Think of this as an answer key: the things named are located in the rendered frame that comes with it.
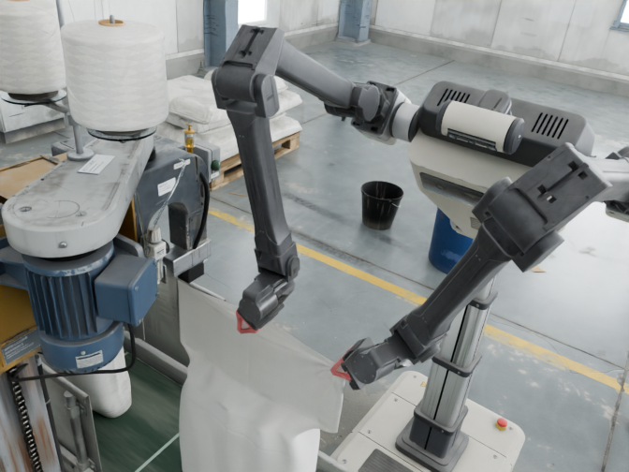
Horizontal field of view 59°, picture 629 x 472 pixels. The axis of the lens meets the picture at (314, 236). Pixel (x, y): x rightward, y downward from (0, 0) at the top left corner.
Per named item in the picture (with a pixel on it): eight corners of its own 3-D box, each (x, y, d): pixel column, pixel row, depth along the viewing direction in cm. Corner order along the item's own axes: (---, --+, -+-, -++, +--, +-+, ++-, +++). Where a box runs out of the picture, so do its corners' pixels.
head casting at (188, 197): (209, 241, 153) (208, 139, 138) (139, 280, 135) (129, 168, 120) (134, 206, 166) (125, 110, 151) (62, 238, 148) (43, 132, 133)
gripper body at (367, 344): (337, 364, 110) (364, 357, 105) (362, 337, 118) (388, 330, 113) (354, 391, 111) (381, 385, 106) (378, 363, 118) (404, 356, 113)
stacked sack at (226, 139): (264, 139, 447) (264, 121, 440) (209, 162, 397) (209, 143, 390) (222, 125, 464) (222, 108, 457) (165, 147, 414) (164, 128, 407)
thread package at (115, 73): (189, 123, 102) (185, 24, 93) (114, 147, 89) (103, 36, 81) (126, 101, 109) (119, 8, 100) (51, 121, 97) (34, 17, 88)
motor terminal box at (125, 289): (161, 305, 108) (158, 255, 102) (140, 339, 99) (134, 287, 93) (121, 298, 109) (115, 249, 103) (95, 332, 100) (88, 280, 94)
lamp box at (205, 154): (220, 178, 148) (220, 146, 143) (209, 184, 144) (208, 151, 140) (199, 169, 151) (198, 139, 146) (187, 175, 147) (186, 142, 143)
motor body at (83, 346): (141, 348, 112) (132, 243, 100) (77, 392, 101) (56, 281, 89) (93, 317, 119) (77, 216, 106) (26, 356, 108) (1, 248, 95)
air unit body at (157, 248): (171, 280, 136) (168, 226, 128) (156, 289, 132) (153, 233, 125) (158, 273, 138) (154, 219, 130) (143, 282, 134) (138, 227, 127)
